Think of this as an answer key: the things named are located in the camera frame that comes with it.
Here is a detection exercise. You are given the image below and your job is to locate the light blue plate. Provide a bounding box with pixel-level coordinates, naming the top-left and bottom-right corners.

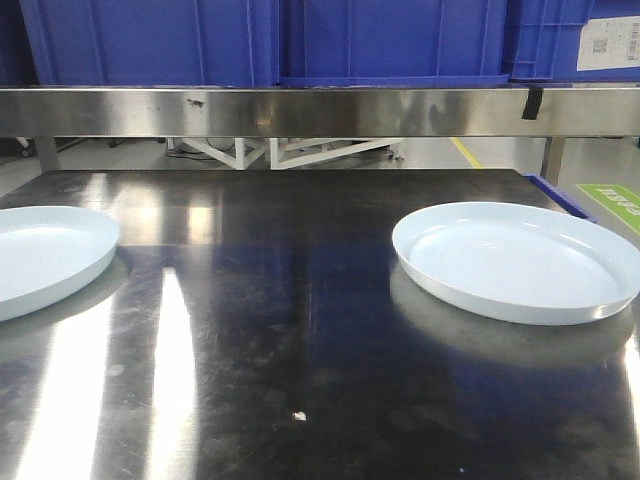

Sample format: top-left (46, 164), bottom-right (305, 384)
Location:
top-left (392, 201), bottom-right (639, 326)
top-left (1, 206), bottom-right (120, 321)

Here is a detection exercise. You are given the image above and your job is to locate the stainless steel upper shelf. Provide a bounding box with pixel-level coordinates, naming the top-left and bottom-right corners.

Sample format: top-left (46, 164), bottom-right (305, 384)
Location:
top-left (0, 84), bottom-right (640, 172)

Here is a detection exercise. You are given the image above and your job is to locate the large blue crate middle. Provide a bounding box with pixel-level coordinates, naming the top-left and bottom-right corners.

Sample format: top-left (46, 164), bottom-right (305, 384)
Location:
top-left (280, 1), bottom-right (507, 87)

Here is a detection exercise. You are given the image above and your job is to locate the large blue crate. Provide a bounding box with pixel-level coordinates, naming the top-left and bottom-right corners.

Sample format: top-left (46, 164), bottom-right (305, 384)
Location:
top-left (20, 1), bottom-right (277, 88)
top-left (280, 1), bottom-right (507, 87)

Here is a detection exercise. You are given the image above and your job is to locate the black tape strip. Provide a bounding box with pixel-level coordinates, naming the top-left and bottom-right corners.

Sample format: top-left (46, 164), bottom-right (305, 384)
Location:
top-left (521, 86), bottom-right (544, 121)

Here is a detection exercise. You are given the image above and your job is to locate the large blue crate left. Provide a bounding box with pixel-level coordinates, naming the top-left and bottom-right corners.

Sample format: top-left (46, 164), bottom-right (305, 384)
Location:
top-left (20, 1), bottom-right (277, 88)

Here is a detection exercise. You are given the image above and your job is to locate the white paper label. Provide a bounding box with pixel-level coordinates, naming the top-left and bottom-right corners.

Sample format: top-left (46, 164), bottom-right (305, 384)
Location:
top-left (577, 16), bottom-right (639, 71)

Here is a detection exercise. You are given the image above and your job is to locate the white metal frame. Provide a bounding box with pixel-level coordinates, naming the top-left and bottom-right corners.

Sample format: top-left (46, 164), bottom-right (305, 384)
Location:
top-left (165, 137), bottom-right (404, 170)

